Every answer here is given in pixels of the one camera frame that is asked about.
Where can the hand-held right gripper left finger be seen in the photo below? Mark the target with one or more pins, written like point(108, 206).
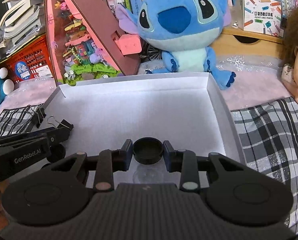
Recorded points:
point(127, 156)

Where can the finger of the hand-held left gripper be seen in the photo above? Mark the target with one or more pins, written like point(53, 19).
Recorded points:
point(18, 146)
point(60, 135)

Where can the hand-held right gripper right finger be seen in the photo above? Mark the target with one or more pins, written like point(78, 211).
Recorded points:
point(167, 156)

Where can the clear plastic half ball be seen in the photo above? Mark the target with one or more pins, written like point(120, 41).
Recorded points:
point(149, 174)

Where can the white cardboard box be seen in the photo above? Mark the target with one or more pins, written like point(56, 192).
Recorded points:
point(144, 105)

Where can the red plastic basket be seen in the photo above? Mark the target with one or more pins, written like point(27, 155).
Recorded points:
point(31, 60)

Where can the black white plaid blanket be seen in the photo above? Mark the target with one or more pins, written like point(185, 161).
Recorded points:
point(269, 142)

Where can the pink triangular diorama house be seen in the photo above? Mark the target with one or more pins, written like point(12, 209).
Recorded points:
point(89, 17)

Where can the stack of white books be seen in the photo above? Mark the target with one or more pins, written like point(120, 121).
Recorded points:
point(21, 17)

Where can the blue alien plush toy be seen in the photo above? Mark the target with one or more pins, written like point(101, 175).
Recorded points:
point(179, 30)

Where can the wooden drawer box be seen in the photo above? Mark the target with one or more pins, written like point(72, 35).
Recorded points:
point(264, 45)

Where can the white printer carton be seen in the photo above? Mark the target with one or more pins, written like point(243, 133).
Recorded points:
point(259, 12)

